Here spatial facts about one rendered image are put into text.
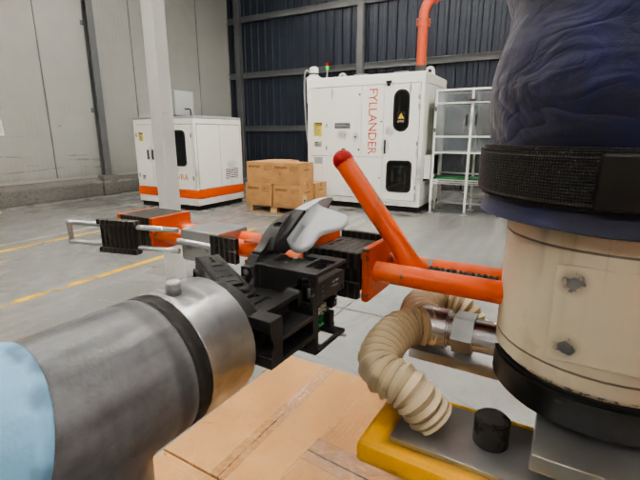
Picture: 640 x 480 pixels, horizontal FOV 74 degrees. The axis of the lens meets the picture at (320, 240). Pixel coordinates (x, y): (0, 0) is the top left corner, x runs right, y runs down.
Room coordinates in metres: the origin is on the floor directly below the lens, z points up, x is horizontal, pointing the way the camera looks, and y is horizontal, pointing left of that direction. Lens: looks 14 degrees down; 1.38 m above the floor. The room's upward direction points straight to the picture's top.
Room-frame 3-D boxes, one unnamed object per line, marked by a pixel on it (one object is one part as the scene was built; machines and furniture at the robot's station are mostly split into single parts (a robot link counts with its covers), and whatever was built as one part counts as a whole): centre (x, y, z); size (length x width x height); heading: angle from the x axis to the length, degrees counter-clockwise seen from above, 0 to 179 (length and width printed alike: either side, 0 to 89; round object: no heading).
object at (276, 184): (7.87, 0.60, 0.45); 1.21 x 1.03 x 0.91; 61
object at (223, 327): (0.27, 0.09, 1.24); 0.09 x 0.05 x 0.10; 59
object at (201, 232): (0.58, 0.15, 1.23); 0.07 x 0.07 x 0.04; 59
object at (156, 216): (0.66, 0.26, 1.24); 0.08 x 0.07 x 0.05; 59
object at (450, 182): (7.55, -2.66, 0.32); 1.25 x 0.52 x 0.63; 61
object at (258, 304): (0.34, 0.04, 1.24); 0.12 x 0.09 x 0.08; 149
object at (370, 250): (0.47, -0.03, 1.24); 0.10 x 0.08 x 0.06; 149
